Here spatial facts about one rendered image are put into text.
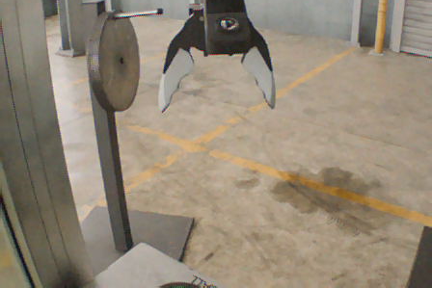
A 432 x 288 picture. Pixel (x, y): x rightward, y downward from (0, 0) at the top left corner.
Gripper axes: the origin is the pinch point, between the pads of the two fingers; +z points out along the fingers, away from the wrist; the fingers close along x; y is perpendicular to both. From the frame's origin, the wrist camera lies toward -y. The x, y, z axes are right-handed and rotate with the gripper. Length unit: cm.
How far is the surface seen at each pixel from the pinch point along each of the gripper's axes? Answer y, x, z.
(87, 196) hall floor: 115, 58, 91
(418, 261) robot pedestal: -14.9, -26.2, 16.3
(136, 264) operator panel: -25.9, 8.3, 1.2
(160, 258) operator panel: -25.3, 6.5, 1.2
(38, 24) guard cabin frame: -26.5, 12.1, -16.6
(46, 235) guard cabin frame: -28.1, 13.5, -3.5
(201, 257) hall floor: 69, 1, 91
